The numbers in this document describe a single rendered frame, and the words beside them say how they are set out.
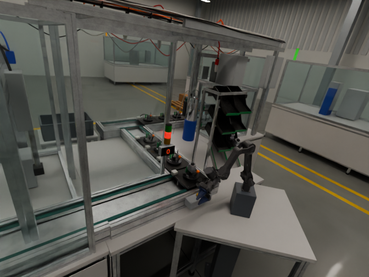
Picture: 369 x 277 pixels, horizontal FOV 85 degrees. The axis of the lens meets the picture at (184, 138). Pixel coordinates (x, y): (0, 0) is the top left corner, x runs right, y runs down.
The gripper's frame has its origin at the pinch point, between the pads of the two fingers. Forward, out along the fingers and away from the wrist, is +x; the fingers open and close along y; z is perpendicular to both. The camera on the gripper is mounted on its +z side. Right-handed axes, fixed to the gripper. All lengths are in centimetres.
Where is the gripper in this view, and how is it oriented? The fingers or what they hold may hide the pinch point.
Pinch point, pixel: (200, 198)
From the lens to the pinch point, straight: 131.9
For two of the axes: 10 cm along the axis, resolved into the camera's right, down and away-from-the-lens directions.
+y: -1.8, -6.2, -7.7
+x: -6.3, 6.7, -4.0
